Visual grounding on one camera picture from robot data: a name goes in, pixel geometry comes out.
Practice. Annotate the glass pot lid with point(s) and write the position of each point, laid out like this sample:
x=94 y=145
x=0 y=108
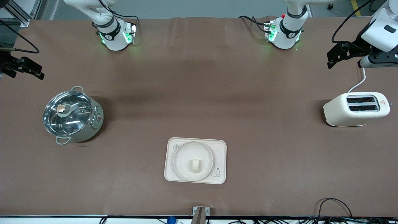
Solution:
x=73 y=115

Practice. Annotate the blue round knob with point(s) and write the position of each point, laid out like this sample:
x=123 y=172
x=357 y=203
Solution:
x=171 y=220

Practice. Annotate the cream round plate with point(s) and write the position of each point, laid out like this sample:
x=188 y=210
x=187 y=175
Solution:
x=186 y=155

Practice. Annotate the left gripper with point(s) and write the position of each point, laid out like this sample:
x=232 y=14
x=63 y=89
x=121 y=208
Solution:
x=357 y=45

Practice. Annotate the brown table cover sheet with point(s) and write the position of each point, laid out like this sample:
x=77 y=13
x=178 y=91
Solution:
x=217 y=93

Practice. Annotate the aluminium frame profile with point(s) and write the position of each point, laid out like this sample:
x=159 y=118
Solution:
x=18 y=14

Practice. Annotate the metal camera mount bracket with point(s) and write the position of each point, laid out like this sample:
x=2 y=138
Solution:
x=201 y=214

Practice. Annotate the cream rectangular rabbit tray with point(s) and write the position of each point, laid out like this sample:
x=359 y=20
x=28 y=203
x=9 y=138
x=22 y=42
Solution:
x=220 y=149

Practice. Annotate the cream two-slot toaster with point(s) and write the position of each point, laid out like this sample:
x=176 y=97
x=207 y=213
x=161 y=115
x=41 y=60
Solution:
x=342 y=112

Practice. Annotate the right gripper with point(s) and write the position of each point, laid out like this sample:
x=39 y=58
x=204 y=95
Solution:
x=4 y=61

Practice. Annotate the white steamed bun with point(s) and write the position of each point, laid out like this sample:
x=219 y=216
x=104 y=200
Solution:
x=196 y=165

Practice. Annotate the steel electric cooking pot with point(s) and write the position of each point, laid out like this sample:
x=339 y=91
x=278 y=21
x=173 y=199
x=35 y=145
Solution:
x=97 y=122

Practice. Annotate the black caster wheel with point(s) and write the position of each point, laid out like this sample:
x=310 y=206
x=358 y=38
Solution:
x=330 y=6

